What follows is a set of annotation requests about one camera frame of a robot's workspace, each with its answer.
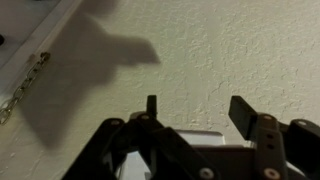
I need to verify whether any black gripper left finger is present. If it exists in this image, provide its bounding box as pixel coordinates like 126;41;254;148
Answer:
61;94;222;180

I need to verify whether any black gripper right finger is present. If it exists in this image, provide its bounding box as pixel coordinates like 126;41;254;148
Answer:
228;95;320;180

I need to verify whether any white door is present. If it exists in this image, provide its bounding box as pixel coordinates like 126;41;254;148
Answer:
0;0;63;69

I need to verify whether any white double switch plate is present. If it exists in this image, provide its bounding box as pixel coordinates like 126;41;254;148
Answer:
114;129;255;180

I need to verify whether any brass door chain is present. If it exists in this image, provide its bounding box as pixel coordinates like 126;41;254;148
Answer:
0;51;52;126

